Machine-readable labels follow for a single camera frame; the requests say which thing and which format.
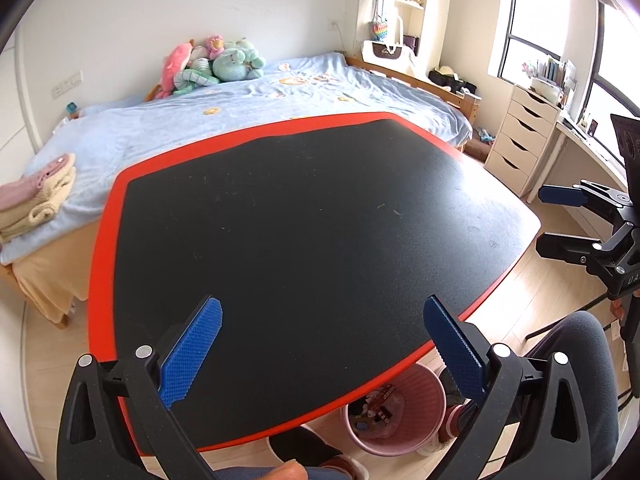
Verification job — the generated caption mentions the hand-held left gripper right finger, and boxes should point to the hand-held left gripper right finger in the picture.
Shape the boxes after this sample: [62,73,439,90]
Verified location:
[423,296,598,480]

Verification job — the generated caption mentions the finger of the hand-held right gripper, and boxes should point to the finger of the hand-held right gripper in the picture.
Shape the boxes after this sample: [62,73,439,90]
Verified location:
[539,180,631,209]
[535,232,614,267]

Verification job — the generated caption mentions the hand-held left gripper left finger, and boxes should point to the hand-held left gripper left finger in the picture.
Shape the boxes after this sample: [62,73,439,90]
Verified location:
[57,296,223,480]

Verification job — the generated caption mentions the pink waste bin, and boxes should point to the pink waste bin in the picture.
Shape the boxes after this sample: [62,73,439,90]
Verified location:
[341,362,447,457]

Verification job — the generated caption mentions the person's left hand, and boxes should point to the person's left hand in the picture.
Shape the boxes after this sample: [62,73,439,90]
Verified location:
[260,461,307,480]

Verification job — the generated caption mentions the white desk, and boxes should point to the white desk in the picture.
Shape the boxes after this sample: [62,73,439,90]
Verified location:
[537,115,631,201]

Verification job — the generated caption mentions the striped red sock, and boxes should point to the striped red sock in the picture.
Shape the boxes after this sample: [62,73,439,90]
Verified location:
[442,402,473,441]

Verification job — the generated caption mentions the white drawer unit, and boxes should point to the white drawer unit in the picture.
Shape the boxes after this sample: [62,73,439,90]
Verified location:
[485,82,563,198]

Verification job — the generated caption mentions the white slipper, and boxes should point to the white slipper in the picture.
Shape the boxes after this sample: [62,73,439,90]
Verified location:
[416,432,453,457]

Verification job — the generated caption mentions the white storage box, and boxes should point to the white storage box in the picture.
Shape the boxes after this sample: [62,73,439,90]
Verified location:
[530,76,563,106]

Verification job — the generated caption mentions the person's right leg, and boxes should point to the person's right leg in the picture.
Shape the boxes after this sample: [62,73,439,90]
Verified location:
[520,310,618,480]

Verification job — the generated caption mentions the person's leg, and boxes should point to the person's leg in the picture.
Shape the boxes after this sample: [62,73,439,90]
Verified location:
[267,425,351,480]
[520,310,618,480]

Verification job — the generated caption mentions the row of books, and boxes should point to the row of books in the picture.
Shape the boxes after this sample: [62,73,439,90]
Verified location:
[537,55,578,106]

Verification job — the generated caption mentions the bed with blue sheet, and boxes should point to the bed with blue sheet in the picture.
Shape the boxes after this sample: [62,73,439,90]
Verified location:
[0,55,483,331]

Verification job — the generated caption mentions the person's left leg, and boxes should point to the person's left leg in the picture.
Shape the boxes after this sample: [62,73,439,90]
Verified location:
[267,425,351,480]

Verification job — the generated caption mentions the black bag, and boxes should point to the black bag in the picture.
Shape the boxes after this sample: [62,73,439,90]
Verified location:
[428,71,481,93]

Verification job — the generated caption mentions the beige bed sheet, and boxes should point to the beige bed sheet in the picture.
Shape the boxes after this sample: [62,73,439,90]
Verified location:
[11,217,101,323]

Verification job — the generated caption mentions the window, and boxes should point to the window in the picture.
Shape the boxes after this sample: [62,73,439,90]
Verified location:
[487,0,640,133]

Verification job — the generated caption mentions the beige folded towel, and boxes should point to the beige folded towel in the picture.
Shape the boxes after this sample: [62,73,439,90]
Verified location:
[0,152,77,243]

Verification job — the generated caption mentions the white tote bag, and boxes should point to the white tote bag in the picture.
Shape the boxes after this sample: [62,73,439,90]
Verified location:
[361,15,416,63]

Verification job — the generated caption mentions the pink folded towel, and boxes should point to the pink folded towel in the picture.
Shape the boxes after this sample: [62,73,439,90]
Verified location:
[0,156,71,211]

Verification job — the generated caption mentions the green striped plush toy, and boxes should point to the green striped plush toy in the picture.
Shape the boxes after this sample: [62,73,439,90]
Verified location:
[172,57,221,93]

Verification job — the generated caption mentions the pink plush toy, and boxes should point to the pink plush toy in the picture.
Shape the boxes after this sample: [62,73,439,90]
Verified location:
[152,42,193,98]

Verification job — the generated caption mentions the teal plush toy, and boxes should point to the teal plush toy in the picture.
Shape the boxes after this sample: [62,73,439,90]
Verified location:
[212,37,266,82]

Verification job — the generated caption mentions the white wall shelf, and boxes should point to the white wall shelf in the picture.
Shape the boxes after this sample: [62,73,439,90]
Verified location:
[360,0,431,61]

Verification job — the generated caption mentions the white wall switch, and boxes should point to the white wall switch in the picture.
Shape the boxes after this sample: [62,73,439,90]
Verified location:
[51,74,82,98]

